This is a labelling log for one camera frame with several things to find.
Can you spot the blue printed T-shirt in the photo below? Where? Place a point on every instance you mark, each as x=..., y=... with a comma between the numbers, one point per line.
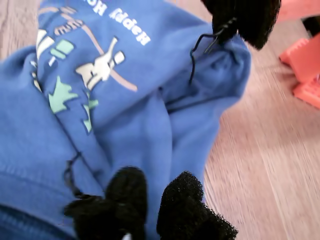
x=125, y=125

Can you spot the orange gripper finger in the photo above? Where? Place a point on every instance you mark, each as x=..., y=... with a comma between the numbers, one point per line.
x=230, y=15
x=265, y=17

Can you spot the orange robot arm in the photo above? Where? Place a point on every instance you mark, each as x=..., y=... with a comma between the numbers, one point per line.
x=305, y=65

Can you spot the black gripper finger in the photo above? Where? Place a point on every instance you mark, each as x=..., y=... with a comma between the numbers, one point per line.
x=185, y=212
x=120, y=210

